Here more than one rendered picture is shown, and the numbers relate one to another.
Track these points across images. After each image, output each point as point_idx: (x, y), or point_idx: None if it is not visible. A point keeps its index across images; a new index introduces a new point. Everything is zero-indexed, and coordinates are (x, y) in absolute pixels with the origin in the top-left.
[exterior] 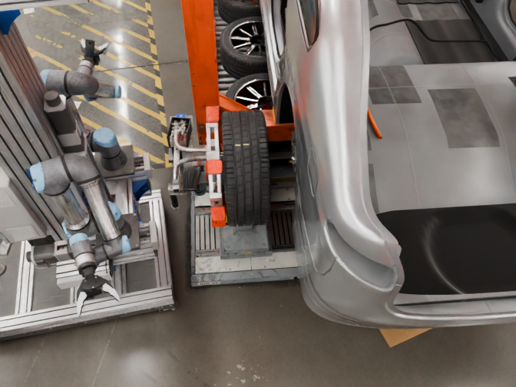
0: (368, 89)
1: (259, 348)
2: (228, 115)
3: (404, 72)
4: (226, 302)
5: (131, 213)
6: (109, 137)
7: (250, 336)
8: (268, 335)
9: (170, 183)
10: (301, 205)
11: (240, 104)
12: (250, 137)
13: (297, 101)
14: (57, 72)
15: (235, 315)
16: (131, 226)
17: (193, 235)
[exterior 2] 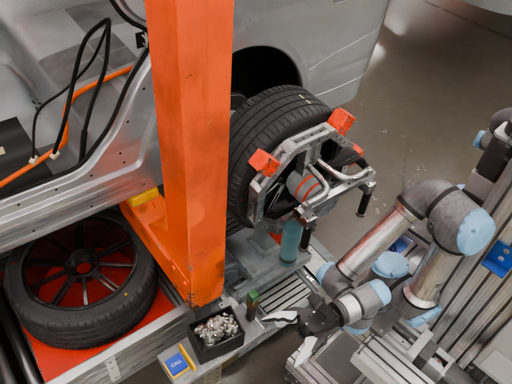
0: (112, 68)
1: (353, 205)
2: (271, 127)
3: (58, 54)
4: (338, 246)
5: (414, 230)
6: (388, 254)
7: (350, 215)
8: (338, 203)
9: (369, 184)
10: (325, 54)
11: (157, 227)
12: (289, 96)
13: (273, 9)
14: (462, 200)
15: (344, 234)
16: (425, 221)
17: (302, 304)
